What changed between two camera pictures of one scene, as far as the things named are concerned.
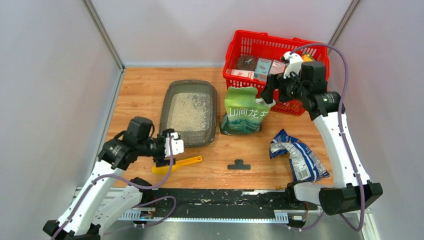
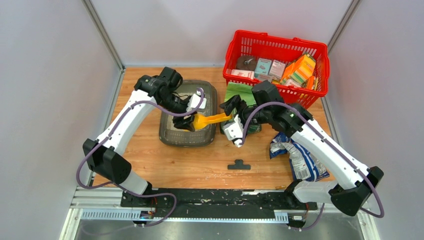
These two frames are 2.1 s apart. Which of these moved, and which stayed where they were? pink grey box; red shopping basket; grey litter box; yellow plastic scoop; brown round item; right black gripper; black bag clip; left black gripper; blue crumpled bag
Moved: left black gripper; yellow plastic scoop; right black gripper
Stayed: pink grey box; red shopping basket; brown round item; black bag clip; grey litter box; blue crumpled bag
